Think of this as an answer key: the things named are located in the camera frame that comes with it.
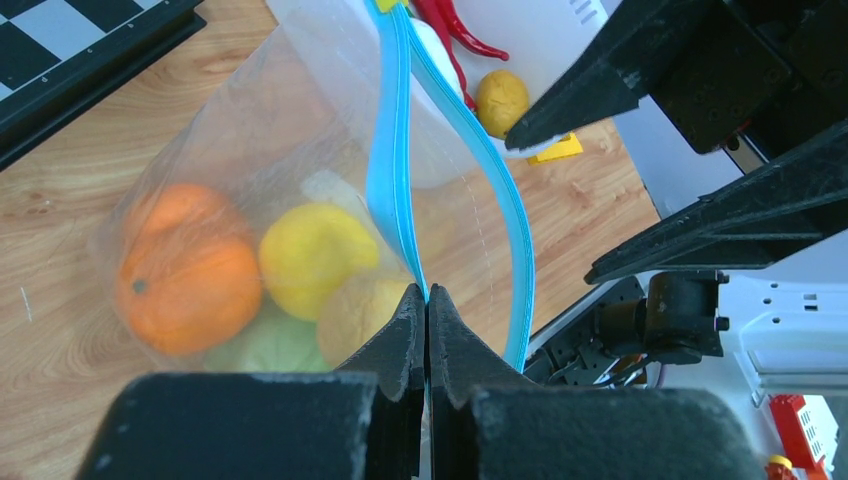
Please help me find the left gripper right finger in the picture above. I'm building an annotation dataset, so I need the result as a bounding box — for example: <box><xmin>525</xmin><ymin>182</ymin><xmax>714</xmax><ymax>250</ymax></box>
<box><xmin>427</xmin><ymin>285</ymin><xmax>765</xmax><ymax>479</ymax></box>

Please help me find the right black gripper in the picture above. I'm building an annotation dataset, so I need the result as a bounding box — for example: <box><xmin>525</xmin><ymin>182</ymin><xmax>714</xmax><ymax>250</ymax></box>
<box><xmin>505</xmin><ymin>0</ymin><xmax>847</xmax><ymax>284</ymax></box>

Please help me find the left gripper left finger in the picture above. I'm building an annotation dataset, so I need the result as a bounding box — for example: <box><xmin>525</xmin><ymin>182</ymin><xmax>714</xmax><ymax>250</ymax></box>
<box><xmin>77</xmin><ymin>285</ymin><xmax>426</xmax><ymax>479</ymax></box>

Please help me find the yellow toy lemon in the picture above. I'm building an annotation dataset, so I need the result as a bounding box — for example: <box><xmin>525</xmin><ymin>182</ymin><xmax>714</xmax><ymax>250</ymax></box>
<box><xmin>316</xmin><ymin>271</ymin><xmax>413</xmax><ymax>368</ymax></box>

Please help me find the green toy cabbage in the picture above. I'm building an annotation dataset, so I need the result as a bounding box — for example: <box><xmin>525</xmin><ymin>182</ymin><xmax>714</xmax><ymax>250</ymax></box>
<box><xmin>203</xmin><ymin>302</ymin><xmax>331</xmax><ymax>372</ymax></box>

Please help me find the yellow toy pear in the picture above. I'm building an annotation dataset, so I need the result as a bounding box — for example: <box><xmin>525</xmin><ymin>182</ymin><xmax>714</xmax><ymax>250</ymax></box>
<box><xmin>259</xmin><ymin>203</ymin><xmax>379</xmax><ymax>322</ymax></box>

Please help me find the clear zip top bag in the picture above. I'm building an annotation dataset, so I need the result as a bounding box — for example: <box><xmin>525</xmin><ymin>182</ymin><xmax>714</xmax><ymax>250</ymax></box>
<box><xmin>91</xmin><ymin>1</ymin><xmax>535</xmax><ymax>371</ymax></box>

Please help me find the large toy orange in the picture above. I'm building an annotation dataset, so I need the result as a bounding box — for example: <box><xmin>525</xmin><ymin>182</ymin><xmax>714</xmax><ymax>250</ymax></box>
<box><xmin>115</xmin><ymin>231</ymin><xmax>263</xmax><ymax>356</ymax></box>

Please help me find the small toy orange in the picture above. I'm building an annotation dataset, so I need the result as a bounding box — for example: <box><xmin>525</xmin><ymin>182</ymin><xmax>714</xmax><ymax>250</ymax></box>
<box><xmin>123</xmin><ymin>183</ymin><xmax>244</xmax><ymax>246</ymax></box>

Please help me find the white plastic basket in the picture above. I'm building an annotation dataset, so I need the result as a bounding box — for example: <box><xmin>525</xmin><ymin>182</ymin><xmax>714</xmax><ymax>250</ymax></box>
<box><xmin>268</xmin><ymin>1</ymin><xmax>608</xmax><ymax>189</ymax></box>

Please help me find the red toy chili pepper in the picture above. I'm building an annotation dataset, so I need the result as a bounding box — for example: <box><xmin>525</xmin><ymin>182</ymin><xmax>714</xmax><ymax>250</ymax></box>
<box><xmin>435</xmin><ymin>0</ymin><xmax>510</xmax><ymax>61</ymax></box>

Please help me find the white toy radish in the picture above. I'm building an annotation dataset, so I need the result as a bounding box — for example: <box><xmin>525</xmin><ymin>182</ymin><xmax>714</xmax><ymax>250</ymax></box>
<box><xmin>409</xmin><ymin>17</ymin><xmax>463</xmax><ymax>100</ymax></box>

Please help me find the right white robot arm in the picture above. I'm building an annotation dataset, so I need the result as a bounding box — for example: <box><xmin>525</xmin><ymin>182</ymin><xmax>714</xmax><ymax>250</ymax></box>
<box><xmin>506</xmin><ymin>1</ymin><xmax>847</xmax><ymax>395</ymax></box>

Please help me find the yellow triangular plastic stand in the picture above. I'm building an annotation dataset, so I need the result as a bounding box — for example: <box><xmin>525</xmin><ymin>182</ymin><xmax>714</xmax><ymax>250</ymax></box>
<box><xmin>527</xmin><ymin>133</ymin><xmax>584</xmax><ymax>165</ymax></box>

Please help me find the yellow toy potato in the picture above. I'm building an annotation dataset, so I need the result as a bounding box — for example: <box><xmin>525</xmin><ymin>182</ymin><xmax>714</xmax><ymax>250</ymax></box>
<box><xmin>475</xmin><ymin>69</ymin><xmax>530</xmax><ymax>139</ymax></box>

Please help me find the black grey chessboard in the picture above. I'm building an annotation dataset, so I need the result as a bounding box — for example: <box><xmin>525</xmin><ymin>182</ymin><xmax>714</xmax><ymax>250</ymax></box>
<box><xmin>1</xmin><ymin>0</ymin><xmax>206</xmax><ymax>168</ymax></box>

